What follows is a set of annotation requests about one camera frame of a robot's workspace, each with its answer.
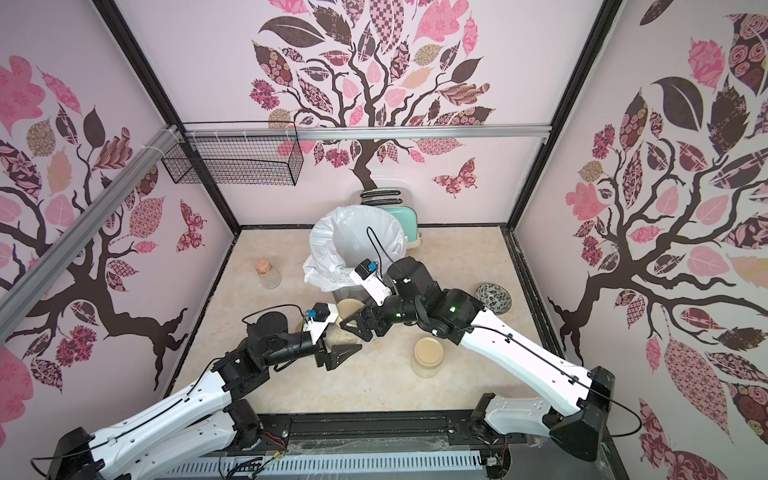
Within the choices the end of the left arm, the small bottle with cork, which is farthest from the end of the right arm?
the small bottle with cork

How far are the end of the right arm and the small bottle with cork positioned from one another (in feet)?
1.81

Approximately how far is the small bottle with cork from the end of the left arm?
45 centimetres

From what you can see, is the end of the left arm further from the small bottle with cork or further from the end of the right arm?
the small bottle with cork

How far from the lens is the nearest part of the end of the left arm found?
570 millimetres

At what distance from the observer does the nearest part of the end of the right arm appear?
0.56 meters

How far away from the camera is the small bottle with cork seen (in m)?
0.97
